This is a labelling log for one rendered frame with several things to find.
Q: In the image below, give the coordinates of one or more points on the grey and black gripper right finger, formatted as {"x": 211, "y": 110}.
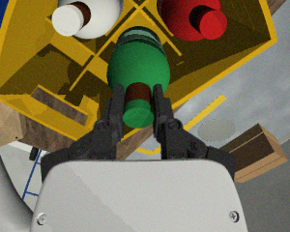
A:
{"x": 179, "y": 143}

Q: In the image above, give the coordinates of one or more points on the red bottle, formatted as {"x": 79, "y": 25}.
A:
{"x": 183, "y": 17}

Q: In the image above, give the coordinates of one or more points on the yellow plastic crate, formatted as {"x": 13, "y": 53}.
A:
{"x": 33, "y": 54}

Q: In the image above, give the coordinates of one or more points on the green bottle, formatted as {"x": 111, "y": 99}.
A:
{"x": 138, "y": 62}

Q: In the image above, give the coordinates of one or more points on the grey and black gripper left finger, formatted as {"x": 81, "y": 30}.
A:
{"x": 96, "y": 143}

